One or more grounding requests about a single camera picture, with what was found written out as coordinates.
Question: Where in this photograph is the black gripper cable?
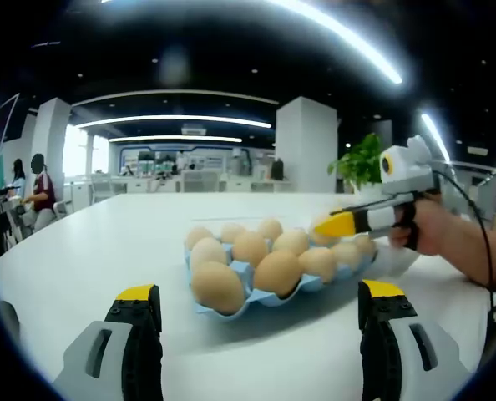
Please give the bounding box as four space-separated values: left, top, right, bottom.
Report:
429 166 496 331

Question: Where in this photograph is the straight ceiling light strip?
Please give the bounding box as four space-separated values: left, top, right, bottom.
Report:
109 134 243 144
75 114 272 129

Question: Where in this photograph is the batch of brown eggs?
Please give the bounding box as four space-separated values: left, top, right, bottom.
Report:
185 216 377 315

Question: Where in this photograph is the short ceiling light strip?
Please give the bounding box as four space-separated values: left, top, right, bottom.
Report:
421 113 452 162

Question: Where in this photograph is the white mesh office chair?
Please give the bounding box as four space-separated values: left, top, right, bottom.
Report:
182 171 220 193
91 173 118 204

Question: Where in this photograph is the white table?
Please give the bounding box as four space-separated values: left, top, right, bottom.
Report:
0 190 495 401

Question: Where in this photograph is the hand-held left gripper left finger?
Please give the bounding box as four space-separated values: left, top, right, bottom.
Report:
51 283 164 401

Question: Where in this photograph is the long curved ceiling light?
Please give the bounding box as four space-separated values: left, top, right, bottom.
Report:
264 0 403 84

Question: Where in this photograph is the green plant in white pot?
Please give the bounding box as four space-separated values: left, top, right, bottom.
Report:
327 133 385 197

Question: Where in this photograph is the wide white square pillar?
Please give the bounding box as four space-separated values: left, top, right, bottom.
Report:
275 96 339 194

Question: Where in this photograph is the black display screen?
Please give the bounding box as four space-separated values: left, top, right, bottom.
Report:
0 94 22 143

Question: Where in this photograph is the person's right hand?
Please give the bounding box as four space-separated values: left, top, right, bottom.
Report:
387 195 453 256

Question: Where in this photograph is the long white counter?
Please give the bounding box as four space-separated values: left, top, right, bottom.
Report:
63 177 293 206

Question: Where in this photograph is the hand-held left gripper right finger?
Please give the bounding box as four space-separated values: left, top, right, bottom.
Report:
357 279 473 401

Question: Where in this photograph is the narrow white pillar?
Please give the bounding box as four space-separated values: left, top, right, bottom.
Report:
30 98 72 197

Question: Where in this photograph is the blue egg tray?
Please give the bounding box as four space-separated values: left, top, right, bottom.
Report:
184 233 378 322

